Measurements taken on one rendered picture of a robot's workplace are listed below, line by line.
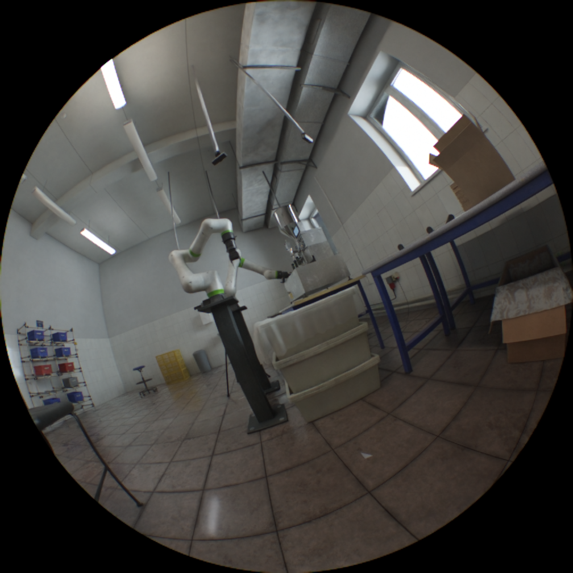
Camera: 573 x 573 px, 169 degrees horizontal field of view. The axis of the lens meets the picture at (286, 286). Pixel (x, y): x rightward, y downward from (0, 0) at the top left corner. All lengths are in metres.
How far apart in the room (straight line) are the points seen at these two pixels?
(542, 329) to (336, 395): 1.13
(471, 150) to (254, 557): 1.55
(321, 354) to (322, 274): 0.83
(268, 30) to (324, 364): 3.35
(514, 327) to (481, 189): 0.59
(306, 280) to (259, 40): 2.91
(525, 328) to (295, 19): 3.31
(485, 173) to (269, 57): 2.67
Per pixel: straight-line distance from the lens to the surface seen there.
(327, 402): 1.23
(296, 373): 1.12
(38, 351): 4.73
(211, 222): 1.39
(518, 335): 1.04
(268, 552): 0.80
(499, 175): 0.99
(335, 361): 1.16
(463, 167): 0.96
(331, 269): 1.76
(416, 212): 2.58
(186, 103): 4.11
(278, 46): 3.04
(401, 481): 0.80
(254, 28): 2.92
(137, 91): 4.02
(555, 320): 1.02
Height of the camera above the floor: 0.68
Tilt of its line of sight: 8 degrees up
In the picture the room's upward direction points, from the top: 22 degrees counter-clockwise
